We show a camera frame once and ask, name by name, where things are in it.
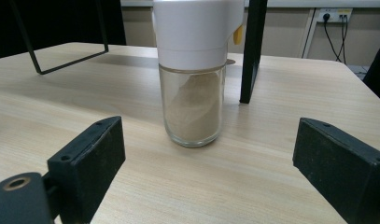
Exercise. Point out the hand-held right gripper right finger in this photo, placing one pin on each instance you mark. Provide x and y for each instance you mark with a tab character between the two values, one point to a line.
340	168

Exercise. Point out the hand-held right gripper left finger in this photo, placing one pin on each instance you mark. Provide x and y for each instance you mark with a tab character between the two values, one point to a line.
88	161

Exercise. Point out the black metal shelf rack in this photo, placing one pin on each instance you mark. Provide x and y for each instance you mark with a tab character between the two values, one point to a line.
253	46

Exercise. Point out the glass jar with brown powder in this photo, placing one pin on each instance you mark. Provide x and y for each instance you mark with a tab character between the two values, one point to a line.
194	37

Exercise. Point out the white wall socket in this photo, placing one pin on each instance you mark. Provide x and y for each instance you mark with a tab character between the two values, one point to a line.
334	15

